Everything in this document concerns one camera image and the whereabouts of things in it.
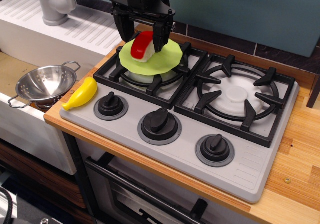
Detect toy oven door with handle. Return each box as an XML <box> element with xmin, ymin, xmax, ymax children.
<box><xmin>82</xmin><ymin>153</ymin><xmax>255</xmax><ymax>224</ymax></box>

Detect grey toy faucet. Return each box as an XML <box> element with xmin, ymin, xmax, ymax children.
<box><xmin>39</xmin><ymin>0</ymin><xmax>76</xmax><ymax>26</ymax></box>

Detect black left stove knob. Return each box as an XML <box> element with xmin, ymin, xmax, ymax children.
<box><xmin>94</xmin><ymin>92</ymin><xmax>129</xmax><ymax>121</ymax></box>

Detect small steel colander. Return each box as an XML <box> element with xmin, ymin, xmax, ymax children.
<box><xmin>8</xmin><ymin>61</ymin><xmax>81</xmax><ymax>110</ymax></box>

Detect black stove knob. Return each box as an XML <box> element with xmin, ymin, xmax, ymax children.
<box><xmin>137</xmin><ymin>108</ymin><xmax>182</xmax><ymax>146</ymax></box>
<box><xmin>94</xmin><ymin>92</ymin><xmax>129</xmax><ymax>121</ymax></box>
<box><xmin>195</xmin><ymin>134</ymin><xmax>235</xmax><ymax>167</ymax></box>

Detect white right burner cap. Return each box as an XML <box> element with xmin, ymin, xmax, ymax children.
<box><xmin>210</xmin><ymin>76</ymin><xmax>264</xmax><ymax>117</ymax></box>

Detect yellow toy banana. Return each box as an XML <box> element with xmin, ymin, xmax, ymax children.
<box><xmin>62</xmin><ymin>77</ymin><xmax>98</xmax><ymax>111</ymax></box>

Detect black burner grate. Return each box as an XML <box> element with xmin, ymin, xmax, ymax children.
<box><xmin>93</xmin><ymin>42</ymin><xmax>208</xmax><ymax>109</ymax></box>
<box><xmin>174</xmin><ymin>54</ymin><xmax>295</xmax><ymax>147</ymax></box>

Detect black right stove knob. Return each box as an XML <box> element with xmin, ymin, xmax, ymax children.
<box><xmin>195</xmin><ymin>134</ymin><xmax>235</xmax><ymax>167</ymax></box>

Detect white left burner cap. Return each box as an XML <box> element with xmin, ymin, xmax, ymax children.
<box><xmin>120</xmin><ymin>70</ymin><xmax>180</xmax><ymax>88</ymax></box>

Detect light green plastic plate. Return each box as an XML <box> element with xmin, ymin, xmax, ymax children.
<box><xmin>119</xmin><ymin>39</ymin><xmax>183</xmax><ymax>75</ymax></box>

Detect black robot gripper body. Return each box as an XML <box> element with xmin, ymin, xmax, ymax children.
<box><xmin>110</xmin><ymin>0</ymin><xmax>175</xmax><ymax>27</ymax></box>

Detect white toy sink unit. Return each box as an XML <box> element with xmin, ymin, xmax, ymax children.
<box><xmin>0</xmin><ymin>0</ymin><xmax>121</xmax><ymax>175</ymax></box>

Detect black middle stove knob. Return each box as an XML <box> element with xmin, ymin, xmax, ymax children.
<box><xmin>137</xmin><ymin>108</ymin><xmax>182</xmax><ymax>146</ymax></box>

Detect white burner cap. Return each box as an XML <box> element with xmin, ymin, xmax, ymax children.
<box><xmin>120</xmin><ymin>70</ymin><xmax>180</xmax><ymax>88</ymax></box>
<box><xmin>210</xmin><ymin>76</ymin><xmax>264</xmax><ymax>117</ymax></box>

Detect black right burner grate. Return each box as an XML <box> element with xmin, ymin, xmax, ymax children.
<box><xmin>174</xmin><ymin>54</ymin><xmax>295</xmax><ymax>147</ymax></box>

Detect black left burner grate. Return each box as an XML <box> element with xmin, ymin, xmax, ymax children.
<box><xmin>93</xmin><ymin>42</ymin><xmax>208</xmax><ymax>109</ymax></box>

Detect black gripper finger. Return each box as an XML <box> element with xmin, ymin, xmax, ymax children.
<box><xmin>153</xmin><ymin>22</ymin><xmax>173</xmax><ymax>52</ymax></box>
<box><xmin>113</xmin><ymin>12</ymin><xmax>135</xmax><ymax>42</ymax></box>

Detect grey toy stove top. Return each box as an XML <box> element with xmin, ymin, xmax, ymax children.
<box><xmin>59</xmin><ymin>46</ymin><xmax>300</xmax><ymax>204</ymax></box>

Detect red and white toy sushi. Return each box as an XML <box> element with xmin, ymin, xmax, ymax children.
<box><xmin>130</xmin><ymin>31</ymin><xmax>155</xmax><ymax>62</ymax></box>

